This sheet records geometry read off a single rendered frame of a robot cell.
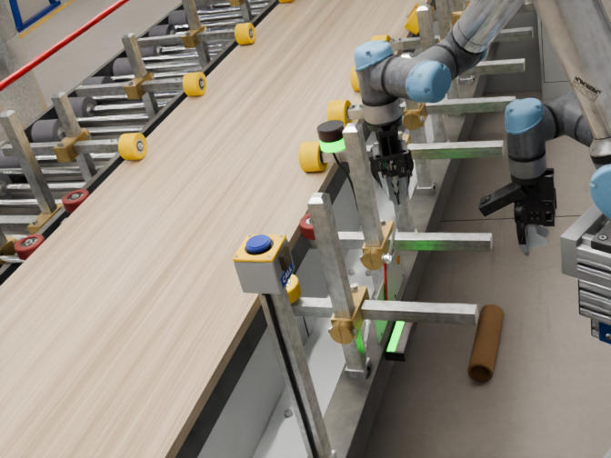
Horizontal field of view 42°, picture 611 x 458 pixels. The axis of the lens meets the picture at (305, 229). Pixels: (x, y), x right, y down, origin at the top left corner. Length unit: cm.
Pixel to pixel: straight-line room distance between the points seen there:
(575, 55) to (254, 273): 58
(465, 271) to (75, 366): 184
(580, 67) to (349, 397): 84
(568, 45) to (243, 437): 101
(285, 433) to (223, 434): 20
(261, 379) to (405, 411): 95
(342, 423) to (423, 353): 119
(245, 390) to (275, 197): 57
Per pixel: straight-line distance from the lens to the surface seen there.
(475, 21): 149
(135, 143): 245
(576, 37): 123
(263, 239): 125
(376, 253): 180
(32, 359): 180
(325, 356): 194
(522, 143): 164
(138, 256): 198
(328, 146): 170
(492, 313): 283
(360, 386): 172
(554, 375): 271
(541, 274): 311
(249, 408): 173
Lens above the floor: 189
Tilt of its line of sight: 32 degrees down
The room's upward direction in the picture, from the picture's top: 14 degrees counter-clockwise
